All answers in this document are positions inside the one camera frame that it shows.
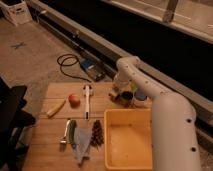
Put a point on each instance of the blue power device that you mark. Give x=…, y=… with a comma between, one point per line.
x=92, y=70

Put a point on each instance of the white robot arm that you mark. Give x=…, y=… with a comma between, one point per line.
x=173, y=132

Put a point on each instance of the green cup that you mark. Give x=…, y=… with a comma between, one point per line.
x=133, y=87

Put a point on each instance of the dark grape bunch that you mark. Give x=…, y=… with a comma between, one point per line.
x=97, y=134

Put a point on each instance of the white cardboard box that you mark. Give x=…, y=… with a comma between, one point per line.
x=17, y=14

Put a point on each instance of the red apple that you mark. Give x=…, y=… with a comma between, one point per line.
x=74, y=100

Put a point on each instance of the yellow banana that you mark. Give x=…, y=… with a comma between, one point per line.
x=51, y=112

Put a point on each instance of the black chair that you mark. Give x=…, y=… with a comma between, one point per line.
x=12, y=121

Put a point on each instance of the blue-grey cloth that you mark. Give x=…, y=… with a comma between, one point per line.
x=82, y=138

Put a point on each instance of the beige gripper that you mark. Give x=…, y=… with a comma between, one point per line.
x=117, y=89

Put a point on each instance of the metal spatula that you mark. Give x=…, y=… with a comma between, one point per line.
x=63, y=140

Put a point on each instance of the green cucumber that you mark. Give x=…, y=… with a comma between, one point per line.
x=72, y=126

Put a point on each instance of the yellow plastic bin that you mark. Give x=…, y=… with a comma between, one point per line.
x=127, y=140

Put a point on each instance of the small metal cup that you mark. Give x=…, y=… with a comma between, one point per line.
x=126, y=98

